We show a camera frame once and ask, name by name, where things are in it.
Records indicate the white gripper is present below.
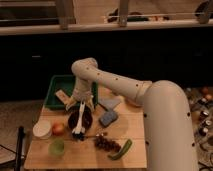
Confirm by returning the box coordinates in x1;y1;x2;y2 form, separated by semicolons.
65;89;95;112

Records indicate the white dish brush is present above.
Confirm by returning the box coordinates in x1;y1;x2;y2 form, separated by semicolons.
72;101;85;135

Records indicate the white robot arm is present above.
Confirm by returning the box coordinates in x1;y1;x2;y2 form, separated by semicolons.
68;58;198;171

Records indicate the wooden block in tray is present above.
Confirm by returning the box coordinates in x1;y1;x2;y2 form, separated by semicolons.
55;90;69;105

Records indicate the green plastic tray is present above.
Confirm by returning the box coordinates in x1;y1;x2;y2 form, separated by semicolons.
44;75;98;110

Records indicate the grey cloth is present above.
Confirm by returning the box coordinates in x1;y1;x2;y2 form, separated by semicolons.
98;98;121;110

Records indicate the blue sponge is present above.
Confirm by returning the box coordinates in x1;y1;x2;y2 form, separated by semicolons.
99;110;118;127

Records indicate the orange tomato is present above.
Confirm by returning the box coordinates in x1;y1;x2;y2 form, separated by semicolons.
52;123;65;136

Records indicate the metal spoon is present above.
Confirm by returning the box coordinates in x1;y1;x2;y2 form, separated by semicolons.
73;132;109;140

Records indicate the bunch of dark grapes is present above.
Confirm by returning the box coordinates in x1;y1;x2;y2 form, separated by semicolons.
94;136;121;152

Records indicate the white round container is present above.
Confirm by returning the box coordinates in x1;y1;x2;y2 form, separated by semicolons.
33;120;52;139

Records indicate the green plastic cup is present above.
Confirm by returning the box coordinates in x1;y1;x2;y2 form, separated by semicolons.
48;138;64;156

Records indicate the green cucumber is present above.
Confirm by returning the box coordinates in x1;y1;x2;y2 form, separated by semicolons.
107;139;133;160

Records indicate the wooden railing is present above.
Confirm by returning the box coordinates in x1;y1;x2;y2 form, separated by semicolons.
0;0;213;35

